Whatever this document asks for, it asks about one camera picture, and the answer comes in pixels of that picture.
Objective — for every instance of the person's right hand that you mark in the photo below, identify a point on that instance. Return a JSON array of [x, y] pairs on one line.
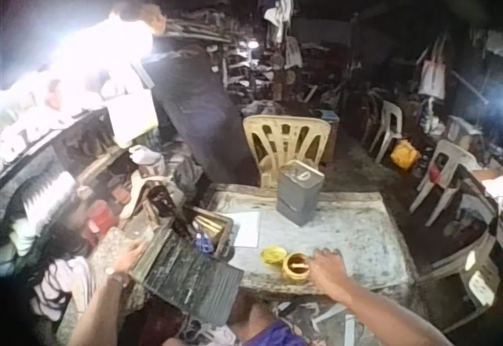
[[330, 273]]

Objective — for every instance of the person's left hand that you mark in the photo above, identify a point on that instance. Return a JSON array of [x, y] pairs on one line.
[[127, 261]]

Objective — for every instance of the person's right fingers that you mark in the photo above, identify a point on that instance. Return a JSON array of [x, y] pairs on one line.
[[328, 255]]

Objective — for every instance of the person's left fingers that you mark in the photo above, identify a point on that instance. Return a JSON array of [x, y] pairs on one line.
[[138, 249]]

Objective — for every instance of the dark ribbed rubber sheet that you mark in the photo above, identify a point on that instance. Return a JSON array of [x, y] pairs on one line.
[[188, 279]]

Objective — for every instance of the yellow open jar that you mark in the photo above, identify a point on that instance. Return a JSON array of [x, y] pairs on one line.
[[295, 269]]

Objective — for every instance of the silver wrist watch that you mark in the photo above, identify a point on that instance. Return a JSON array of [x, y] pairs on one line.
[[110, 272]]

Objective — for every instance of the red plastic container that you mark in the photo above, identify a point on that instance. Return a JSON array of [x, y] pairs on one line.
[[100, 217]]

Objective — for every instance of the yellow jar lid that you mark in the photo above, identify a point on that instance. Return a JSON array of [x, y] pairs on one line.
[[272, 255]]

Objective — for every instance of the grey square metal can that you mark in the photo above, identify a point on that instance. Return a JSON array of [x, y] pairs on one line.
[[299, 194]]

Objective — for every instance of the wooden tool box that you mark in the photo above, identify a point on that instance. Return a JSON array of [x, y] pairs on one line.
[[210, 230]]

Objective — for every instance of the white paper sheet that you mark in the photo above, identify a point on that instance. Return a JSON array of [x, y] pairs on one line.
[[247, 229]]

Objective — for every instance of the person's legs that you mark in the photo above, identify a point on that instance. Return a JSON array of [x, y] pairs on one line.
[[271, 332]]

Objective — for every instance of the cluttered work shelf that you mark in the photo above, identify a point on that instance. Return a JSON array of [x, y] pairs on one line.
[[59, 173]]

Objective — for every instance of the beige plastic chair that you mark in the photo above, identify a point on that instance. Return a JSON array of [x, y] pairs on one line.
[[285, 145]]

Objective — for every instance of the yellow plastic bag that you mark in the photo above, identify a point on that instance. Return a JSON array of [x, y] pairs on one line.
[[404, 155]]

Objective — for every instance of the white plastic box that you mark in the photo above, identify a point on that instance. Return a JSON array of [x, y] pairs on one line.
[[131, 120]]

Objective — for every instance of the white plastic chair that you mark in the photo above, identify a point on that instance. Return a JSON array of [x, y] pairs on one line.
[[442, 179], [469, 236], [387, 124]]

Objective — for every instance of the rack of shoes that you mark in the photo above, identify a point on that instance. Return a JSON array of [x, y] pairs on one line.
[[245, 71]]

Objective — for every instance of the white tote bag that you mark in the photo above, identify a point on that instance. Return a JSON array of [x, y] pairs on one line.
[[432, 78]]

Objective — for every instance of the lit light bulb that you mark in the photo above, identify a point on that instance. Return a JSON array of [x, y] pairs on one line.
[[253, 43]]

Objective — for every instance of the hanging clothes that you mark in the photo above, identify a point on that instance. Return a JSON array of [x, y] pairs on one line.
[[280, 0]]

